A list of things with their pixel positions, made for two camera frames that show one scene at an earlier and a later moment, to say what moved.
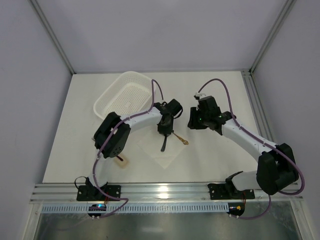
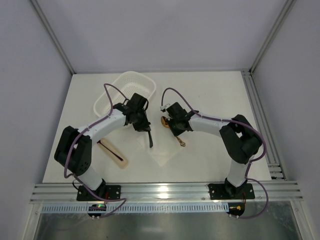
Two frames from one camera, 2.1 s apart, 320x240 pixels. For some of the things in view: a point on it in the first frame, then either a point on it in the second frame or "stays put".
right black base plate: (228, 191) stays put
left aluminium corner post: (41, 13) stays put
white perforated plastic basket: (131, 93) stays put
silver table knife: (164, 145) -> (151, 142)
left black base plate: (87, 193) stays put
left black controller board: (97, 207) stays put
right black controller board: (237, 209) stays put
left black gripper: (165, 131) -> (145, 127)
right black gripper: (193, 122) -> (175, 128)
